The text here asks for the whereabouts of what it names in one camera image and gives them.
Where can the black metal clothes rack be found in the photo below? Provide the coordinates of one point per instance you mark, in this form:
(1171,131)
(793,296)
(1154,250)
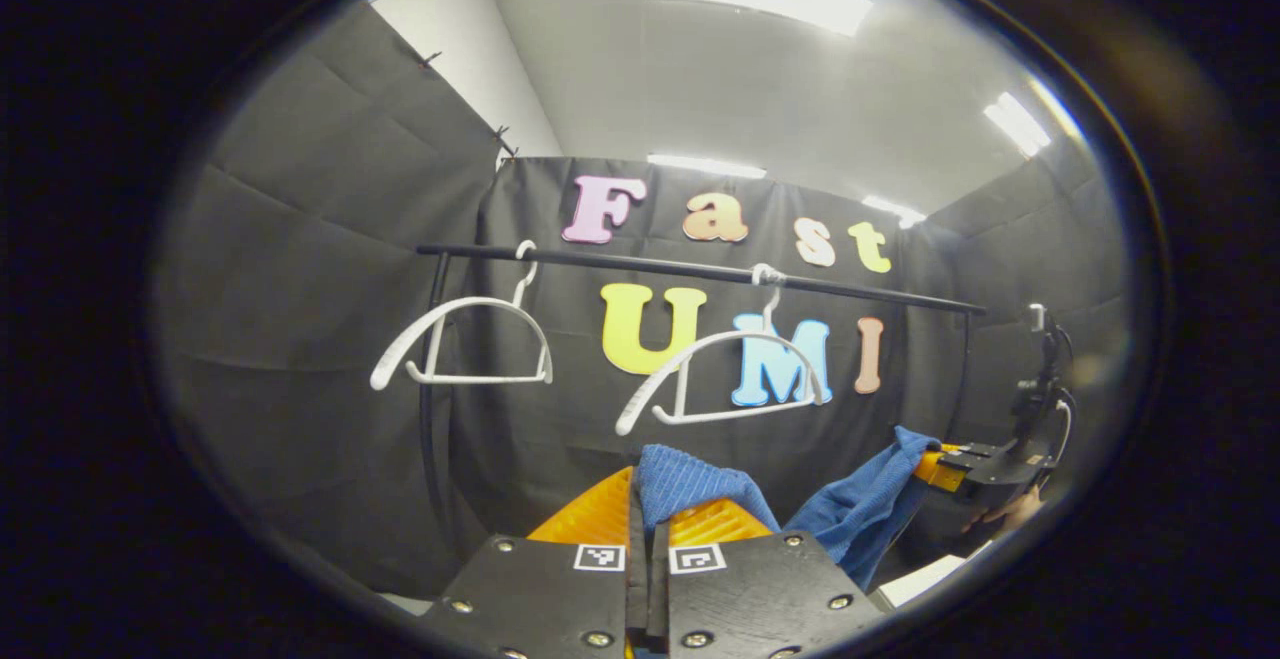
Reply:
(600,261)

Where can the white plastic clothes hanger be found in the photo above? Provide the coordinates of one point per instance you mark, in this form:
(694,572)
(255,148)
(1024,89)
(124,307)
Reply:
(480,301)
(740,333)

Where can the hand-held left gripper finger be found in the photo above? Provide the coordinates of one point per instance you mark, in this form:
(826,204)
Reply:
(658,589)
(637,589)

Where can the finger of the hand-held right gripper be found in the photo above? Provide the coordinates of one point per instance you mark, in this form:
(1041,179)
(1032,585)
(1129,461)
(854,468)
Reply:
(970,449)
(945,471)

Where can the black backdrop clip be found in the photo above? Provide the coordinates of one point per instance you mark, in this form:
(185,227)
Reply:
(430,59)
(503,142)

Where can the long ceiling light panel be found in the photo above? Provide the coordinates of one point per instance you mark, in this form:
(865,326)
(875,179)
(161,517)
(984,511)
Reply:
(705,166)

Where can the black backdrop cloth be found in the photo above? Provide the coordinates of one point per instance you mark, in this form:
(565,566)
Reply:
(300,289)

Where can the white flat board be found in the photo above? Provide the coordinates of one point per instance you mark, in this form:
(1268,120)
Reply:
(930,581)

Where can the small ceiling light panel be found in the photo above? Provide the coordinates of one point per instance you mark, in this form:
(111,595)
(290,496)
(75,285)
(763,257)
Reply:
(893,211)
(1017,124)

